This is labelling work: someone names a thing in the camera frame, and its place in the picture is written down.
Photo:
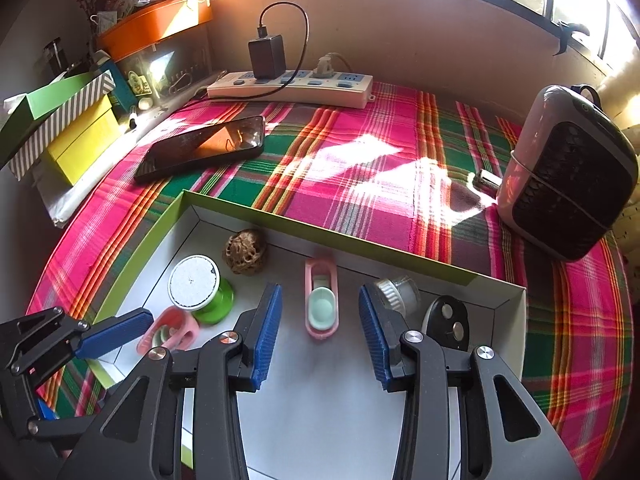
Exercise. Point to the black round lid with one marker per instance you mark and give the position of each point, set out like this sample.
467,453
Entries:
447,322

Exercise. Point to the clear plastic organizer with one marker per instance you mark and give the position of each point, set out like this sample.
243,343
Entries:
165,70

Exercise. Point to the green cardboard box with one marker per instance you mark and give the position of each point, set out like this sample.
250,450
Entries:
315,405

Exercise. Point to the black charger adapter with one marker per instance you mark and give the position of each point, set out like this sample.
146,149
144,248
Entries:
267,57

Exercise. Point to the blue carton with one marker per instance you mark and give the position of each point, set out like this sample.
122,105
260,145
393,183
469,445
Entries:
117,85

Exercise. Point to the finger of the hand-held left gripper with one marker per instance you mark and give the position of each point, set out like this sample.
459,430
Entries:
35,427
117,332

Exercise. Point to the small metal connector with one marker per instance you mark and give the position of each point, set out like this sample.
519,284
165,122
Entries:
487,180

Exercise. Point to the white plug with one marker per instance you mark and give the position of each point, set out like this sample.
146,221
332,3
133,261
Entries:
325,67

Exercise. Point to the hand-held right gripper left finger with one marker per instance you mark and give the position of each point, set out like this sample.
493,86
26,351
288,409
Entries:
267,335

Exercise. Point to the pink and green clip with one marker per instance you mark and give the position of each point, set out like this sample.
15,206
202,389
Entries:
175,327

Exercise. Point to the stack of coloured gift boxes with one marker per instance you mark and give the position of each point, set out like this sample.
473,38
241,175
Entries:
65,120

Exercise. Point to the orange tray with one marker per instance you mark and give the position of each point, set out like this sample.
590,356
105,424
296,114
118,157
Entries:
150,25

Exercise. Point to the brown walnut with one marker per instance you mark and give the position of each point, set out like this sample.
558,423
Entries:
245,252

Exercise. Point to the green and white spool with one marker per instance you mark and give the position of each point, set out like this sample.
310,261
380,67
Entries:
195,285

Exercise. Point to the green box lid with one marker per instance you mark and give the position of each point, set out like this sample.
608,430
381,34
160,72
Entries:
50,97

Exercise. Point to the grey portable heater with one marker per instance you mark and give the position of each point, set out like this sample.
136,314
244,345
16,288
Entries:
570,175

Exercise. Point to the white ribbed plastic cap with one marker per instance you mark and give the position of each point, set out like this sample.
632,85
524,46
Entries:
397,292

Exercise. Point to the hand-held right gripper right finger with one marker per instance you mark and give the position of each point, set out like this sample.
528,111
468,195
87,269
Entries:
375,335

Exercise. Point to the black smartphone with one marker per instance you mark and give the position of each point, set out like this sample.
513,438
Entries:
200,147

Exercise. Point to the white power strip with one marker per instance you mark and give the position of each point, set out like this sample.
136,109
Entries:
300,91

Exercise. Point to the pink holder with mint insert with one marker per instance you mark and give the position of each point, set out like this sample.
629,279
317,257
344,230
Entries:
322,305

